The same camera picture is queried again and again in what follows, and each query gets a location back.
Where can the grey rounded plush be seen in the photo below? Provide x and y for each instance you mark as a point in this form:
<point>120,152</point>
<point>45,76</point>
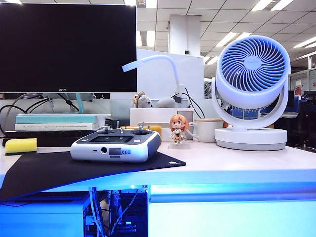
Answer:
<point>165,102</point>

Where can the white desk organizer box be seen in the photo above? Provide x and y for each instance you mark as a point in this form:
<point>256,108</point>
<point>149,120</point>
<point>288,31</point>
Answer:
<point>153,116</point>

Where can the white gooseneck desk lamp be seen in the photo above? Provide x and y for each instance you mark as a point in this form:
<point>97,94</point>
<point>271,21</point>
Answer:
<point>172,63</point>

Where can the white mug wooden lid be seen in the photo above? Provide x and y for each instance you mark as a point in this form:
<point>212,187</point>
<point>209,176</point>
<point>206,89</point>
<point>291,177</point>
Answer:
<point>207,131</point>

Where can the white computer tower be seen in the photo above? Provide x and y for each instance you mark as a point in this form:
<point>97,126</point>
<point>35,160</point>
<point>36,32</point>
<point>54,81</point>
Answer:
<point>37,219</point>

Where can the orange-haired anime figurine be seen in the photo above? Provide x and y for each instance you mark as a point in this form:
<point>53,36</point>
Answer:
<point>178,123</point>

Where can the black office chair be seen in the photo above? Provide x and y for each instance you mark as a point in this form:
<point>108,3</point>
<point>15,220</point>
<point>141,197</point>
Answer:
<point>306,118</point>

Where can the black mouse pad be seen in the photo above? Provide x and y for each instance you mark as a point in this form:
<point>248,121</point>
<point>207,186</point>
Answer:
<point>49,170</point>

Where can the white round desk fan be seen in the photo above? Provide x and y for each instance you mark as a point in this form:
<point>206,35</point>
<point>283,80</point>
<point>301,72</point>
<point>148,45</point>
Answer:
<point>251,141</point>

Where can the white desk drawer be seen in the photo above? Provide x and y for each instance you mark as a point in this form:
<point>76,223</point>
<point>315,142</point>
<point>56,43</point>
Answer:
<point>222,219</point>

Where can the beige plush toy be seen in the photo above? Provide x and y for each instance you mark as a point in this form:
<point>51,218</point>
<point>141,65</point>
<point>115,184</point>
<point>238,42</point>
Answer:
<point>144,101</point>

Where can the small white background fan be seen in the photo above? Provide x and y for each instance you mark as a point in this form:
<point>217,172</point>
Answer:
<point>208,89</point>

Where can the teal book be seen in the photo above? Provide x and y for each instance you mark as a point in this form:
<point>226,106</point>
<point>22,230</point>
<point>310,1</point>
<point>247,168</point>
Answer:
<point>54,119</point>

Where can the black open computer chassis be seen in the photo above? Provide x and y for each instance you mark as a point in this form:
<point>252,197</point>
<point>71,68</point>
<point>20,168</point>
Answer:
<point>138,209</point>

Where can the white grey remote controller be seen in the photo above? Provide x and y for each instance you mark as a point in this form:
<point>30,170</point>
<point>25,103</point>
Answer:
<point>111,151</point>

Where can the red round wall sign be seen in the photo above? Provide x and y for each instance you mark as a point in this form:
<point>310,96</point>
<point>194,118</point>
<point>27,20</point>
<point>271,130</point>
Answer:
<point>298,90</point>

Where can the white partition panel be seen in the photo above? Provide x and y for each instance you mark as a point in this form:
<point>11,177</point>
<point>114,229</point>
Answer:
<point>158,81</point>

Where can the yellow cleaning sponge green base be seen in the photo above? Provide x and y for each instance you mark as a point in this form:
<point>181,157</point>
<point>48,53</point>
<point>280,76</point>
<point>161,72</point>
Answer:
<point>21,145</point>

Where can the black AOC computer monitor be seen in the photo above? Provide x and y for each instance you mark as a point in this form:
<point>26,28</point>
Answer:
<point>66,47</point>

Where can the white book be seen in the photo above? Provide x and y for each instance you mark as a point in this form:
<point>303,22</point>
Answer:
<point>54,127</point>

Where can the yellow rectangular block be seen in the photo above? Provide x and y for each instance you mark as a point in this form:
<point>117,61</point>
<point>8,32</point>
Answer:
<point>156,130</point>

